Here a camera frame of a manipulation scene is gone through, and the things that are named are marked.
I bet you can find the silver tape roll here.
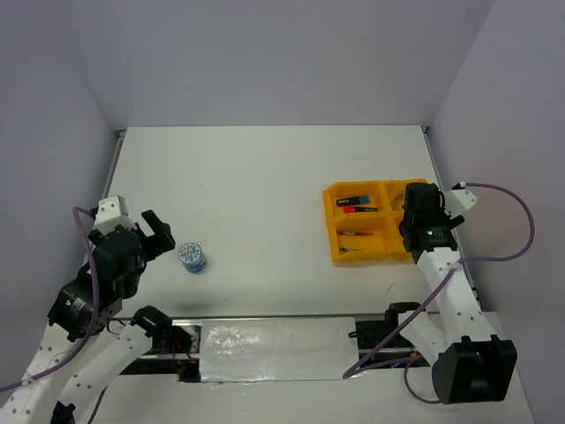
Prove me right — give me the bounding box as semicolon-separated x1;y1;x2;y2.
391;191;405;210

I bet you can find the blue cap highlighter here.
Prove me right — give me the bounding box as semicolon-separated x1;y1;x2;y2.
335;195;370;207

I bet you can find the pink cap highlighter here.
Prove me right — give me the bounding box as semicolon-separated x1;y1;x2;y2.
343;206;379;214

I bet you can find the red pen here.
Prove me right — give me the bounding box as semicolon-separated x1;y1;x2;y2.
337;231;381;237

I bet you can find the blue pen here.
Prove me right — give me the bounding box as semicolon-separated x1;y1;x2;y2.
339;247;364;254

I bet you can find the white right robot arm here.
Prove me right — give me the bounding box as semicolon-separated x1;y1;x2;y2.
383;182;517;405

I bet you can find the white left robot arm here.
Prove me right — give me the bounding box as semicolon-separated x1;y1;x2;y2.
1;207;176;423

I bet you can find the yellow compartment tray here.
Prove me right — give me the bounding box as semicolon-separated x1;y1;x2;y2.
322;178;425;264

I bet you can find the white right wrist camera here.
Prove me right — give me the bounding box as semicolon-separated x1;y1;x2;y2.
444;182;479;219

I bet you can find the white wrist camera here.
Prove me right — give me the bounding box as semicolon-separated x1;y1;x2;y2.
94;195;135;236
444;182;479;219

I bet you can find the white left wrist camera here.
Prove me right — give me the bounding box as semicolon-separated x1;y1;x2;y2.
94;195;135;236

